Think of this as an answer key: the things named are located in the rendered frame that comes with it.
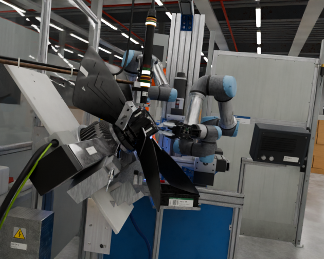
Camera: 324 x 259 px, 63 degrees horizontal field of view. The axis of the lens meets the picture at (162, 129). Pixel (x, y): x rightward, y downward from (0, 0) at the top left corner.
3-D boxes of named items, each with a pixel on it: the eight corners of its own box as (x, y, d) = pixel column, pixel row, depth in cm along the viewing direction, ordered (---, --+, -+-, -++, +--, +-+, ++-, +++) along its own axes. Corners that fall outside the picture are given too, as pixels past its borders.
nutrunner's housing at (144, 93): (139, 112, 109) (150, -1, 106) (136, 111, 112) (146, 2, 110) (147, 112, 111) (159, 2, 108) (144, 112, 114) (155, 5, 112)
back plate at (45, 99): (103, 256, 74) (106, 254, 74) (-31, 54, 75) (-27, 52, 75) (137, 198, 127) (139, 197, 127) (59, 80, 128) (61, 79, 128)
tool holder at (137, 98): (133, 105, 106) (136, 80, 105) (127, 105, 112) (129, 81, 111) (153, 107, 110) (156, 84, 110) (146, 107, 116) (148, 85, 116)
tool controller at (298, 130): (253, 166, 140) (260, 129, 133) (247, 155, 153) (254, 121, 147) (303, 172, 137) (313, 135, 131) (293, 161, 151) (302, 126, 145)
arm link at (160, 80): (157, 68, 182) (174, 108, 145) (142, 66, 178) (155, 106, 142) (162, 52, 175) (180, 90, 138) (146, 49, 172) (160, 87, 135)
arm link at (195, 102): (190, 70, 152) (169, 149, 137) (209, 71, 147) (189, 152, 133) (195, 80, 162) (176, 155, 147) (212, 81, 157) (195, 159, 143)
